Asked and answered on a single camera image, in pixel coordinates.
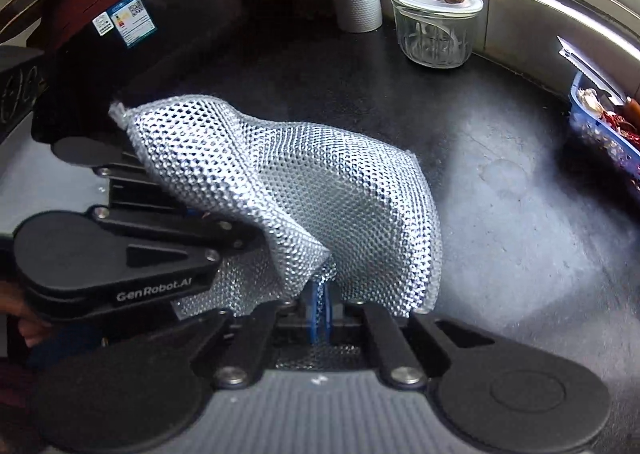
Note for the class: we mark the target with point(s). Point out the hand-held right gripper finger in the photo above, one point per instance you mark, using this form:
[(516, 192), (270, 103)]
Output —
[(313, 319), (326, 319)]

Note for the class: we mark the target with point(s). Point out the glass container with white lid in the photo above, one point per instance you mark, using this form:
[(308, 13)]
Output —
[(435, 38)]

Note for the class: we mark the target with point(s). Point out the person's left hand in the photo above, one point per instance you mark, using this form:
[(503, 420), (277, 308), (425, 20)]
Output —
[(30, 334)]

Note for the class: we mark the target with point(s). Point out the silver mesh dishcloth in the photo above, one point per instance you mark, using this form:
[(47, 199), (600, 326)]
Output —
[(325, 184)]

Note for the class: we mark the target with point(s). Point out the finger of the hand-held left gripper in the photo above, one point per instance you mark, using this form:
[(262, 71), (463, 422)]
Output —
[(125, 190), (170, 229)]

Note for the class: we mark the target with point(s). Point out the garlic bulb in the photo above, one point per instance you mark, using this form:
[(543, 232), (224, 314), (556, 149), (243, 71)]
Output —
[(590, 99)]

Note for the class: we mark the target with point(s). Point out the dried red chilies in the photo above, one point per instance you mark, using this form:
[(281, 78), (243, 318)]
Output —
[(625, 127)]

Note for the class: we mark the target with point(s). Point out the blue plastic basket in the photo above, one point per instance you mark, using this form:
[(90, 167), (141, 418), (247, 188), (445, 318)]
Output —
[(600, 138)]

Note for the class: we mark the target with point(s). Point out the kitchen knife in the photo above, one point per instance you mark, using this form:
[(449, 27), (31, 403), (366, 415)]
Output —
[(575, 58)]

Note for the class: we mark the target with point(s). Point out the dark red rice cooker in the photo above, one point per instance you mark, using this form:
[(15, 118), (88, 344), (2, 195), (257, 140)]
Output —
[(190, 8)]

